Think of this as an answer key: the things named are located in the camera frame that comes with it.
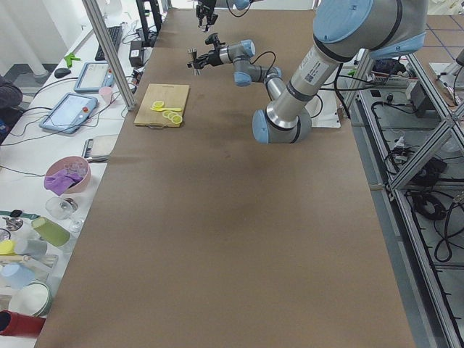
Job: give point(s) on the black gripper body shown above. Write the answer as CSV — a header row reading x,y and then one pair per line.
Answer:
x,y
211,57
204,9

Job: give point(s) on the steel jigger measuring cup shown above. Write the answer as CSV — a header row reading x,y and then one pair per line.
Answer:
x,y
192,53

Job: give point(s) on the clear glass shaker cup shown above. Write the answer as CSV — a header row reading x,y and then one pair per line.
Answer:
x,y
206,26

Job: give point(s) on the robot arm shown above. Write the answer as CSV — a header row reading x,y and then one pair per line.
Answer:
x,y
387,29
238,4

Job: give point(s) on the pink cup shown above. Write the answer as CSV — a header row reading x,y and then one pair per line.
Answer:
x,y
105,93

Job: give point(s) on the green cup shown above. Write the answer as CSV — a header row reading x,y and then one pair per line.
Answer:
x,y
50,231

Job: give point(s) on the light blue cup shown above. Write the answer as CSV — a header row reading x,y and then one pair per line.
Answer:
x,y
17,275

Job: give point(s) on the wooden cutting board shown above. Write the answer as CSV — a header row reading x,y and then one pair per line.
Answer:
x,y
173,95

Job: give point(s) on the lemon slice under knife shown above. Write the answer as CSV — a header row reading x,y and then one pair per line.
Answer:
x,y
158,105

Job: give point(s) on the black power adapter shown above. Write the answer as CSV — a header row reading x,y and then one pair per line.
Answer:
x,y
136,54

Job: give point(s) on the far teach pendant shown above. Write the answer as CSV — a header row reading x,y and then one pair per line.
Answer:
x,y
93,76

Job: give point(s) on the teach pendant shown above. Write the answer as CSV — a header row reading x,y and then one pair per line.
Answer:
x,y
69,113
93,76

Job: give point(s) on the green plastic clamp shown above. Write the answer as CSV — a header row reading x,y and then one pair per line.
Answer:
x,y
70,58

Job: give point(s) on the black computer mouse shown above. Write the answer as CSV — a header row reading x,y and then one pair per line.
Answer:
x,y
61,72

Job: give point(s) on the near teach pendant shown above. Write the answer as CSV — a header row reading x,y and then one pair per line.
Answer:
x,y
69,113

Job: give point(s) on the pink bowl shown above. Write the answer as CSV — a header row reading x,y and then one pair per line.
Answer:
x,y
73,164

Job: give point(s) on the purple cloth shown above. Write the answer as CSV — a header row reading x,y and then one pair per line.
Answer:
x,y
61,181

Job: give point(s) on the wine glass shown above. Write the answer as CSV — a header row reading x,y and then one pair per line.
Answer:
x,y
65,209

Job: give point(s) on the white green bowl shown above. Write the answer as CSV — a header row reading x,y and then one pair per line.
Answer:
x,y
33,299

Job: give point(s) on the red cylinder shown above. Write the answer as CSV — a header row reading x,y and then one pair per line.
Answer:
x,y
19,325

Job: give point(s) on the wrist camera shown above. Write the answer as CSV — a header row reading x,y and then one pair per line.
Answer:
x,y
213,39

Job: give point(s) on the aluminium frame post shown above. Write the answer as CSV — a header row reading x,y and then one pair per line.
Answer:
x,y
97,22

